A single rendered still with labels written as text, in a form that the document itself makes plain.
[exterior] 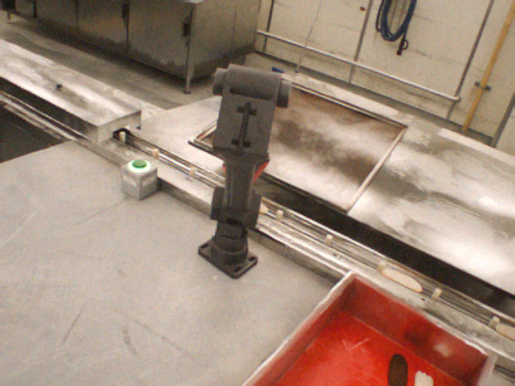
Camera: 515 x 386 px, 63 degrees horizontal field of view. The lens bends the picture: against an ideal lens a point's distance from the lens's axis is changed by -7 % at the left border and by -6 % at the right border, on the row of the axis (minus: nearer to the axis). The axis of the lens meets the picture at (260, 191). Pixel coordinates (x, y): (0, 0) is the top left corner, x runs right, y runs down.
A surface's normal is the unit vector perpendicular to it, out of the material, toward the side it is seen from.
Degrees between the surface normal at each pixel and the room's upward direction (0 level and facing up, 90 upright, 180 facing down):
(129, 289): 0
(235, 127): 61
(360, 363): 0
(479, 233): 10
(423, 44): 90
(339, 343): 0
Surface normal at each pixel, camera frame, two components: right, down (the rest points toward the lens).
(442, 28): -0.52, 0.40
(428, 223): 0.07, -0.74
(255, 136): 0.00, 0.07
